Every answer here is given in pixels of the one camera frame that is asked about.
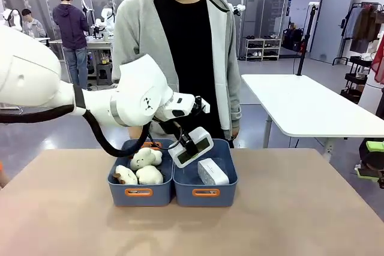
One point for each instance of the black bags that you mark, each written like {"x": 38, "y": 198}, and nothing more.
{"x": 292, "y": 40}

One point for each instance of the standing man purple hoodie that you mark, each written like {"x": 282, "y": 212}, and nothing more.
{"x": 70, "y": 28}

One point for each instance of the background work table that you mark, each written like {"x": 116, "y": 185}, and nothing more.
{"x": 96, "y": 44}

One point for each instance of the white plush cloud toy face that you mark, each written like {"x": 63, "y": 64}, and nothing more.
{"x": 144, "y": 157}

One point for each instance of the grey stool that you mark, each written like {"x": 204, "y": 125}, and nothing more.
{"x": 104, "y": 73}

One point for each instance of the white table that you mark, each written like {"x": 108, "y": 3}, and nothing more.
{"x": 300, "y": 103}

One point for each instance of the black tripod pole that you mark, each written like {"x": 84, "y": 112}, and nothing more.
{"x": 304, "y": 43}

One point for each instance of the seated person grey top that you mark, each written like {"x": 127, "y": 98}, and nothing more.
{"x": 33, "y": 26}

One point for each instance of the person's left forearm grey sleeve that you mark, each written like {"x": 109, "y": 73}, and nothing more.
{"x": 232, "y": 103}

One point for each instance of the black utility cart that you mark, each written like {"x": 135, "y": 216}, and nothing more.
{"x": 357, "y": 79}

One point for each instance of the black clothes rack with coats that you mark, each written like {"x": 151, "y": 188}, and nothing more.
{"x": 364, "y": 28}

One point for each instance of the white cylindrical robot base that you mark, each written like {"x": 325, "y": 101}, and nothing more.
{"x": 372, "y": 97}

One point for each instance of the grey door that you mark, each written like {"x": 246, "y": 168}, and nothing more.
{"x": 331, "y": 22}

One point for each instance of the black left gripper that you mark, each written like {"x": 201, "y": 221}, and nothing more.
{"x": 172, "y": 130}

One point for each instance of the white digital clock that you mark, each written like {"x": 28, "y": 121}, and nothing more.
{"x": 213, "y": 172}
{"x": 204, "y": 141}

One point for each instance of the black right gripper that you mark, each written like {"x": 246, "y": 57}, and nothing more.
{"x": 373, "y": 160}

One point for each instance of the person's right hand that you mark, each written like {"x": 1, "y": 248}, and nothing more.
{"x": 135, "y": 133}

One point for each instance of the person's left hand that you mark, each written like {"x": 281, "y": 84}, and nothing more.
{"x": 235, "y": 133}

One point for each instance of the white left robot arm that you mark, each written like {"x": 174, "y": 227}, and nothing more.
{"x": 30, "y": 82}

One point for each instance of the red cloth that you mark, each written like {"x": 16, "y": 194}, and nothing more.
{"x": 379, "y": 64}

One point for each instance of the person in grey hoodie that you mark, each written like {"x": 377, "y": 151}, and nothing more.
{"x": 192, "y": 43}

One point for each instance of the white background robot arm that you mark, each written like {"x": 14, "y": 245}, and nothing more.
{"x": 12, "y": 19}
{"x": 106, "y": 17}
{"x": 237, "y": 8}

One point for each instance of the white shoe rack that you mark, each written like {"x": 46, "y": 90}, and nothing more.
{"x": 263, "y": 49}

